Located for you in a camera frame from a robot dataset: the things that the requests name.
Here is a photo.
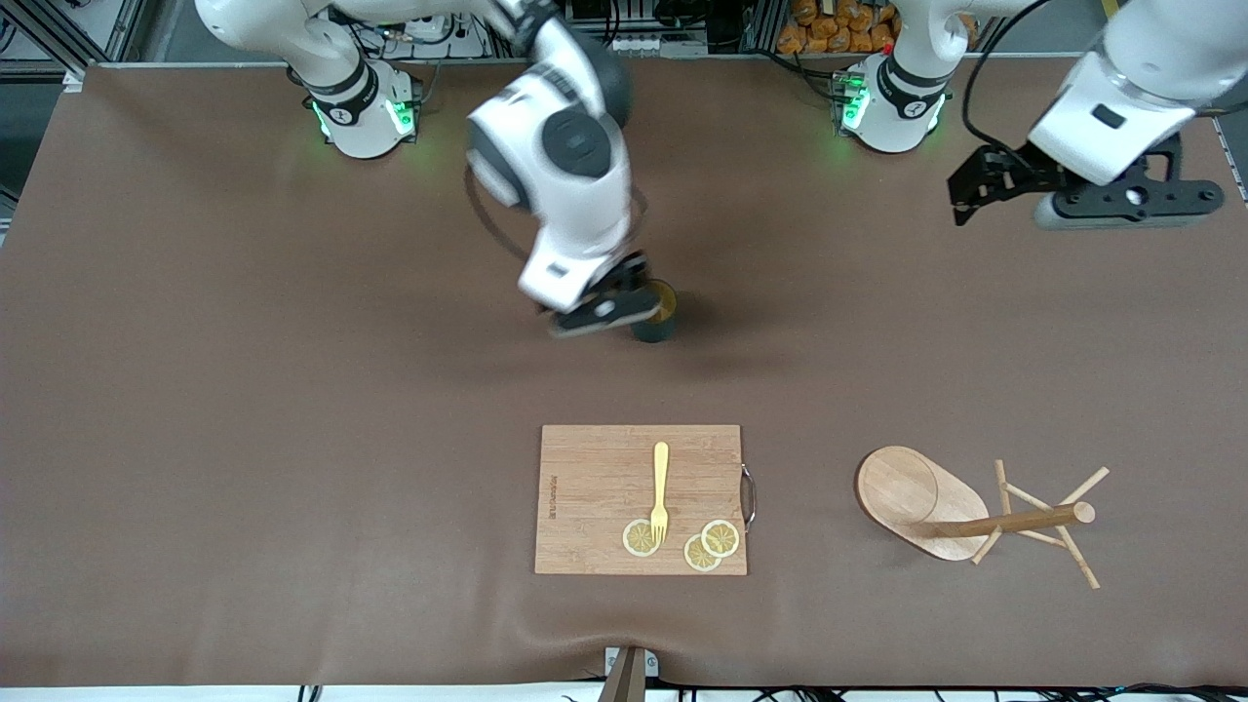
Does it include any teal ribbed mug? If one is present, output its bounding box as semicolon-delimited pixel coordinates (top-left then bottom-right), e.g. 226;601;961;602
629;279;681;344

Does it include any wooden mug tree rack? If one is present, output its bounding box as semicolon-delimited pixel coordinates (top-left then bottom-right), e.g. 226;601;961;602
855;446;1112;592

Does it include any yellow plastic fork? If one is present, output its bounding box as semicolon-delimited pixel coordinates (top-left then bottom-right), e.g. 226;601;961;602
650;442;671;547

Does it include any wooden cutting board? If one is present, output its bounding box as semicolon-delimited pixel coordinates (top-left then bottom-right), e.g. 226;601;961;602
534;424;757;576

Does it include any grey equipment box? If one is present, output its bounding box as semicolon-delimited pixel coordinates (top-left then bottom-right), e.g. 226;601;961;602
604;0;713;57

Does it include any orange snack bag pile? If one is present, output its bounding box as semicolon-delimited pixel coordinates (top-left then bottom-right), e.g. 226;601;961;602
777;0;898;55

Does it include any white power strip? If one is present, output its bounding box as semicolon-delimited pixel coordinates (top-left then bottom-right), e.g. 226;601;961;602
375;12;488;59

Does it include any brown table mat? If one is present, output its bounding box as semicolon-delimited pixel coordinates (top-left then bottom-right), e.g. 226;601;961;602
0;56;1248;688

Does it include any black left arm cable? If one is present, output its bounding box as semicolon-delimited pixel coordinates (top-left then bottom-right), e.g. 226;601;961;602
960;0;1059;157

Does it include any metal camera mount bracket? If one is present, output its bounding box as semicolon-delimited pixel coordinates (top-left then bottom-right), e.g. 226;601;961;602
597;645;660;702

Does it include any aluminium cage frame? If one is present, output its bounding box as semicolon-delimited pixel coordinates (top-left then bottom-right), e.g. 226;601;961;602
0;0;1248;94

